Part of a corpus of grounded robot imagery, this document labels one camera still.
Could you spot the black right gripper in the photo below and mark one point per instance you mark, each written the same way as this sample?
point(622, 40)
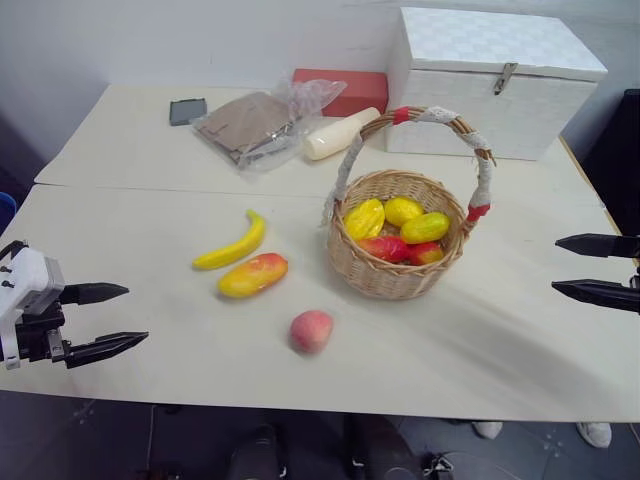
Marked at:
point(635, 281)

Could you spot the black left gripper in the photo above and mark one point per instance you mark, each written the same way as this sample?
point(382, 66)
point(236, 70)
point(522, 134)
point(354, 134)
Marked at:
point(40, 332)

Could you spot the small red and yellow fruit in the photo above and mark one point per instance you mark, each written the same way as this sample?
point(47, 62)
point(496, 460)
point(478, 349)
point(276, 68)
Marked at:
point(427, 253)

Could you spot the yellow starfruit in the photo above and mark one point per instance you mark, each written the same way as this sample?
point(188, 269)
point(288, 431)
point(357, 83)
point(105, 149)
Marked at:
point(365, 219)

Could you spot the blue object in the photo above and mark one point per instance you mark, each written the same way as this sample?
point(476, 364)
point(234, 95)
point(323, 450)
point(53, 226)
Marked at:
point(5, 212)

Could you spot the yellow banana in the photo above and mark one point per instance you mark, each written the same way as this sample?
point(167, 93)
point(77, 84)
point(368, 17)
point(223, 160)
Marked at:
point(235, 248)

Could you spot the yellow and red mango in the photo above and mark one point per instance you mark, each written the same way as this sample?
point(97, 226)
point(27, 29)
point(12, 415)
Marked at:
point(252, 276)

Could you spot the white shoe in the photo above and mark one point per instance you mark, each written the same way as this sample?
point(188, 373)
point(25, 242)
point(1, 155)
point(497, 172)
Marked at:
point(487, 428)
point(595, 434)

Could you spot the white woven storage box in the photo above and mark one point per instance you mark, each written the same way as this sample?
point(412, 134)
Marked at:
point(500, 120)

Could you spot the yellow-green mango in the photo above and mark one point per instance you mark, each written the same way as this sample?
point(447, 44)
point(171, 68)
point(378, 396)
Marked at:
point(425, 227)

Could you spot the dark rounded shape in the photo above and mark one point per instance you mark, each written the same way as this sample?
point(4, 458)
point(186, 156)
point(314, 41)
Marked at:
point(257, 452)

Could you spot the pink peach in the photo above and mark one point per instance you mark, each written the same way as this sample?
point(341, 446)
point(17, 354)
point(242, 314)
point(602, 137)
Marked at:
point(311, 332)

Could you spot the yellow lemon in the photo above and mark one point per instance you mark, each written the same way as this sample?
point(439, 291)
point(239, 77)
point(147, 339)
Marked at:
point(402, 211)

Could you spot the metal box latch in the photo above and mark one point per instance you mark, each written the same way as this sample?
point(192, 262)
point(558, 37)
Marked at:
point(504, 79)

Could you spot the dark grey small box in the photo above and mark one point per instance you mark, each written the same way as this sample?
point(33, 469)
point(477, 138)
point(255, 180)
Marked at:
point(187, 111)

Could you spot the brown cardboard pieces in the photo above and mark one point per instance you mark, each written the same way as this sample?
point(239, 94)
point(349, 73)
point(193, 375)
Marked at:
point(240, 122)

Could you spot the cream plastic bottle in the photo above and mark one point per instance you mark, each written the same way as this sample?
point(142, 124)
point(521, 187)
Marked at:
point(335, 137)

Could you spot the red cardboard box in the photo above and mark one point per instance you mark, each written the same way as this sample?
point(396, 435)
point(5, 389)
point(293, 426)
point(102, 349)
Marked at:
point(362, 95)

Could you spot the clear plastic bag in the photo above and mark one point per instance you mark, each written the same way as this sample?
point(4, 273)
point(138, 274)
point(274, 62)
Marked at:
point(305, 97)

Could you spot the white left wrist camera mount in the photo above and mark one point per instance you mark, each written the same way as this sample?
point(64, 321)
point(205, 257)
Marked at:
point(27, 282)

